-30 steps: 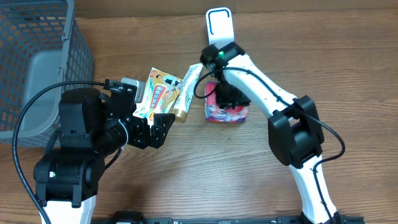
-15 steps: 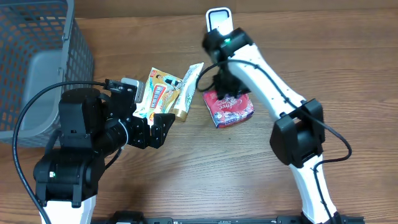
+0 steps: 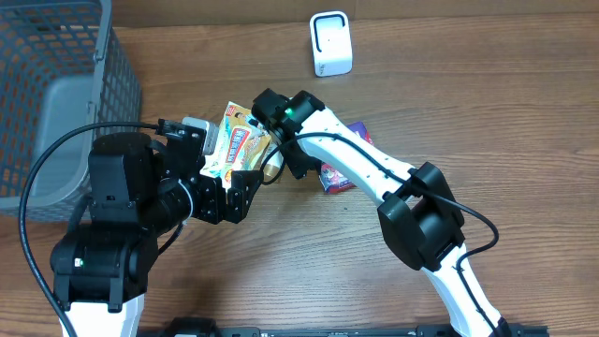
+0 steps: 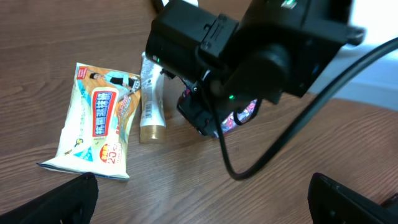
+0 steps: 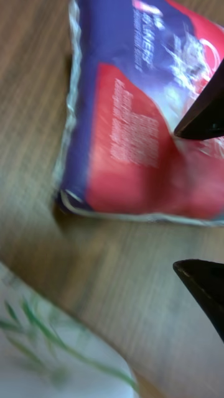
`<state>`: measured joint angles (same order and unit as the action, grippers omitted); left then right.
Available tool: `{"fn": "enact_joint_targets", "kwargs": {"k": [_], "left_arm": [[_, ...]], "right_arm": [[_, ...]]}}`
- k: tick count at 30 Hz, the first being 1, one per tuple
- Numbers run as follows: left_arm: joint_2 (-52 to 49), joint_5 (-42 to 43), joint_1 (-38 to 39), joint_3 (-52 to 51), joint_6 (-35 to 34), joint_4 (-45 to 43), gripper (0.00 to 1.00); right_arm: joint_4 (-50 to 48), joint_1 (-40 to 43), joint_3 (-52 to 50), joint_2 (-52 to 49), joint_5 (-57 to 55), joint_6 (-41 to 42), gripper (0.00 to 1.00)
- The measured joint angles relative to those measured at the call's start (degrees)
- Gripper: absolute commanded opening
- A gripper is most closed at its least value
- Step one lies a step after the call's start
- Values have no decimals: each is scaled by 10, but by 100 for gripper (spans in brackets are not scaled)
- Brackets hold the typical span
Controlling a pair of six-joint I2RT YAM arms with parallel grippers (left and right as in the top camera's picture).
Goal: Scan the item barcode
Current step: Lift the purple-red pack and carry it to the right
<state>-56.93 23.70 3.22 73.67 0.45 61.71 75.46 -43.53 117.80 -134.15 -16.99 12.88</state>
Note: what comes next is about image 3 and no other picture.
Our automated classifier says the white tube gold cap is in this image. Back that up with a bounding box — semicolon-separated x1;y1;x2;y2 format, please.
262;142;284;182

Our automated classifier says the red purple packet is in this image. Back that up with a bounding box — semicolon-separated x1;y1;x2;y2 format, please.
319;122;373;194

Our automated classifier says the yellow snack bag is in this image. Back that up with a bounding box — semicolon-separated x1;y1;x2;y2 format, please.
200;101;270;189

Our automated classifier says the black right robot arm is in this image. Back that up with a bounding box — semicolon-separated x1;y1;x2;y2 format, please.
252;89;511;336

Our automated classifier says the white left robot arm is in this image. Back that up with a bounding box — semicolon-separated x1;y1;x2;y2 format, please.
51;120;264;336

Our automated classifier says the white barcode scanner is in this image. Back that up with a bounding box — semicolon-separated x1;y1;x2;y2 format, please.
309;10;353;78

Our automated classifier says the grey plastic basket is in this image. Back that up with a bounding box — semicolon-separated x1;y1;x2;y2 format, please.
1;0;141;222

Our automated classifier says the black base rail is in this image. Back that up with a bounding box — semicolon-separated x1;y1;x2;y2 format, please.
153;316;551;337

